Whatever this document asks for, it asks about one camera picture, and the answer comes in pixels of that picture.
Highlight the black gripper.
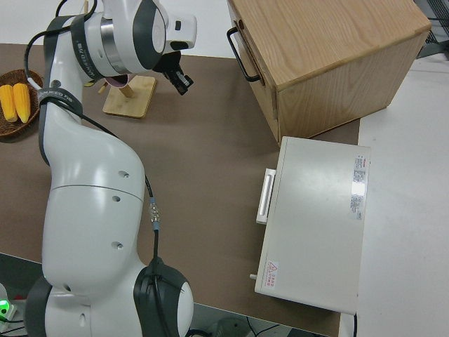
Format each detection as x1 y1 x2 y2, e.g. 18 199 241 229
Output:
154 51 195 96

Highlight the black metal drawer handle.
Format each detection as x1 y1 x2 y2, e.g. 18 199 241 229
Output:
226 27 262 83

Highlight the light wooden drawer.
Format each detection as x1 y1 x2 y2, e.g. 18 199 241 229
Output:
228 0 279 122

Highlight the wooden mug rack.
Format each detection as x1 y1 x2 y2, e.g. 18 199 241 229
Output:
82 0 156 119

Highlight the pink mug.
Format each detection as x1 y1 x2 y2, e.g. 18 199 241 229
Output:
105 74 130 88

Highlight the brown table mat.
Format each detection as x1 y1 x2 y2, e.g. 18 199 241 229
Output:
0 42 362 337

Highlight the yellow corn cob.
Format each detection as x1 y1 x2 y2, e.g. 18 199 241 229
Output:
13 82 32 124
0 84 17 123

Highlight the light wooden cabinet box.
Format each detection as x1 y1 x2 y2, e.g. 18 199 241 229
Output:
226 0 431 141

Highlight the brown wicker basket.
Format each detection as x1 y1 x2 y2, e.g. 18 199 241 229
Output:
0 69 45 138

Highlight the white toaster oven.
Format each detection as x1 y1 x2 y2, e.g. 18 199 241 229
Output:
249 136 372 315

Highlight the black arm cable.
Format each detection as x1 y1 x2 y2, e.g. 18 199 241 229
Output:
24 0 166 337

